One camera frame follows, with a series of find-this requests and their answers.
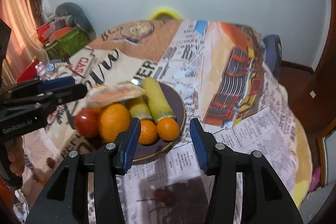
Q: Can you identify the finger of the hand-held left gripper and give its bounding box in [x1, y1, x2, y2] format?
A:
[3, 84, 88, 111]
[5, 76, 75, 94]

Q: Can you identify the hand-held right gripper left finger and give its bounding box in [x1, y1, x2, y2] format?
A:
[25, 117, 142, 224]

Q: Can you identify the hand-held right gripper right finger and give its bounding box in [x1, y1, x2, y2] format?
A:
[189, 118, 302, 224]

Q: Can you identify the dark purple plate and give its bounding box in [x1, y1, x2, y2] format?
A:
[75, 81, 187, 161]

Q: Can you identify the small orange tangerine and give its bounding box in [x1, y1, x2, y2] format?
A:
[157, 116, 180, 141]
[138, 119, 158, 145]

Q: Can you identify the large orange with sticker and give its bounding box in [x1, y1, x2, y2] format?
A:
[98, 103, 132, 143]

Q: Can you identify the red tomato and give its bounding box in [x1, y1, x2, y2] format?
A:
[74, 108, 100, 138]

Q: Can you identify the yellow green cylindrical fruit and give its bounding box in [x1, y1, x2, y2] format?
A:
[125, 95, 153, 120]
[142, 77, 177, 122]

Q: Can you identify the beige conch shell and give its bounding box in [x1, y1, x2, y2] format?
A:
[86, 82, 146, 109]

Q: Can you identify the person's left hand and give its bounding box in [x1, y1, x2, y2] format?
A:
[7, 138, 26, 171]

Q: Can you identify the printed newspaper pattern tablecloth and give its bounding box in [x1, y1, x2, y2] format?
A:
[13, 18, 313, 224]

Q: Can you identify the green storage box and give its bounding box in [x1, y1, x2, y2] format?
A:
[45, 27, 91, 60]

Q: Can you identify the orange cardboard box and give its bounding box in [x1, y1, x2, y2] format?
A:
[51, 27, 74, 39]

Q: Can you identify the grey plush toy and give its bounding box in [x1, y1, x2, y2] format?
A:
[55, 2, 96, 41]

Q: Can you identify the orange brown curtain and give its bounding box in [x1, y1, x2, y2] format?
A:
[0, 0, 44, 83]

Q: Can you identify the pink cloth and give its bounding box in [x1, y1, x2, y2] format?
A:
[308, 166, 322, 193]

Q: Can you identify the dark blue chair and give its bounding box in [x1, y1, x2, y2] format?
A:
[261, 34, 282, 80]

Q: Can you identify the brown wooden door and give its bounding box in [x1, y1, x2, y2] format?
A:
[311, 0, 336, 140]

